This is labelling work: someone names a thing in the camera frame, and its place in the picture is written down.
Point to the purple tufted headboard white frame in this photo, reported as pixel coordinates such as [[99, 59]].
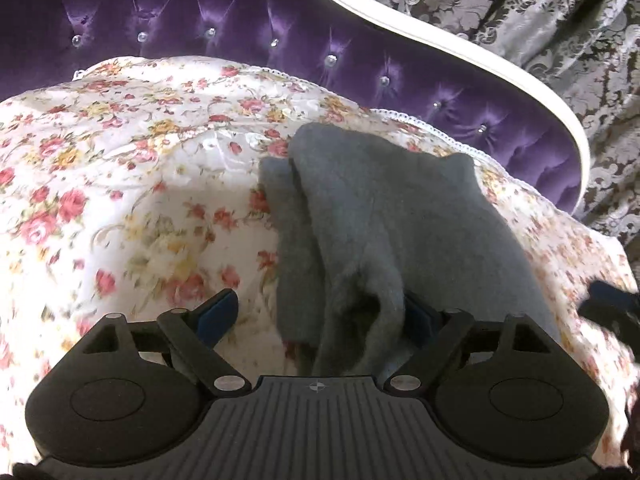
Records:
[[280, 30]]

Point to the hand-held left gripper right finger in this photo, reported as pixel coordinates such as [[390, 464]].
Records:
[[418, 318]]

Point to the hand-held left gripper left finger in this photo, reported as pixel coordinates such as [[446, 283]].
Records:
[[220, 311]]

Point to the floral bedspread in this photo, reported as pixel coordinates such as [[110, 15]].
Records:
[[100, 185]]

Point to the grey sock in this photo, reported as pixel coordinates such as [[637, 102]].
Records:
[[380, 220], [295, 240]]

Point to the grey patterned curtain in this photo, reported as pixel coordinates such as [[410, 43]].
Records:
[[550, 35]]

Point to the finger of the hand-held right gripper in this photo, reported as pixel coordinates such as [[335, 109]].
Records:
[[607, 305]]

